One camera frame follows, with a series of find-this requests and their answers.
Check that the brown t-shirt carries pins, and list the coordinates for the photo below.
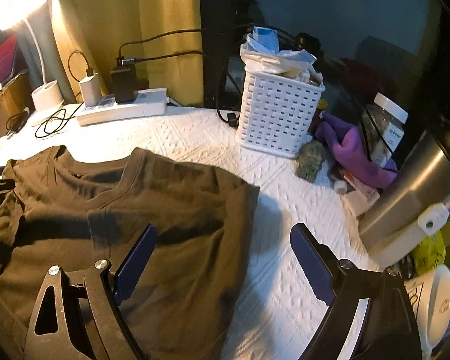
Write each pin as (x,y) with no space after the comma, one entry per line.
(66,213)

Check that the steel thermos bottle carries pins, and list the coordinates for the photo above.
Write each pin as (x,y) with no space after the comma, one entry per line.
(416,205)

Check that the clear jar white lid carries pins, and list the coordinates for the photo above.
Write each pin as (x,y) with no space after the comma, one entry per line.
(382,129)

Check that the yellow plastic bag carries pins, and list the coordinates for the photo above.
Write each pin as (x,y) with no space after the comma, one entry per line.
(429,253)

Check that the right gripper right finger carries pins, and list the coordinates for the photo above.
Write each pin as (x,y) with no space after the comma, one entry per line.
(389,329)

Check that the white power strip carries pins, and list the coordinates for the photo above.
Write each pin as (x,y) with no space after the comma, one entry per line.
(148,102)

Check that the cardboard box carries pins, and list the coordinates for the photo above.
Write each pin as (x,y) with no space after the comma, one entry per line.
(14,98)

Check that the white plastic basket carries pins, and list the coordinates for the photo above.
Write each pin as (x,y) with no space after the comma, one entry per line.
(280,95)

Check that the white bear mug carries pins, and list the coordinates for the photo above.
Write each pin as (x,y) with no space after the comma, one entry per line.
(429,296)

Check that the purple cloth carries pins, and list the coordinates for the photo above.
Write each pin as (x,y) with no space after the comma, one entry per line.
(345,144)

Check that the white charger plug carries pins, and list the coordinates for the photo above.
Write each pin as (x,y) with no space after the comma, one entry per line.
(90,90)

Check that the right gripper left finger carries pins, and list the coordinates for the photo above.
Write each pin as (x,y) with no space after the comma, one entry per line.
(76,314)

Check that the white desk lamp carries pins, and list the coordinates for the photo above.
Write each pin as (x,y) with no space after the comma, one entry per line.
(31,21)

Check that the tablet with red screen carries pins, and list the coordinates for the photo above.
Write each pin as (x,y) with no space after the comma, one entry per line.
(8,54)

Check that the black charger plug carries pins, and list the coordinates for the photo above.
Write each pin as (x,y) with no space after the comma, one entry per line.
(124,82)

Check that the yellow curtain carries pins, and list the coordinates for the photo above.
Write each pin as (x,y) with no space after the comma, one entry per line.
(162,33)

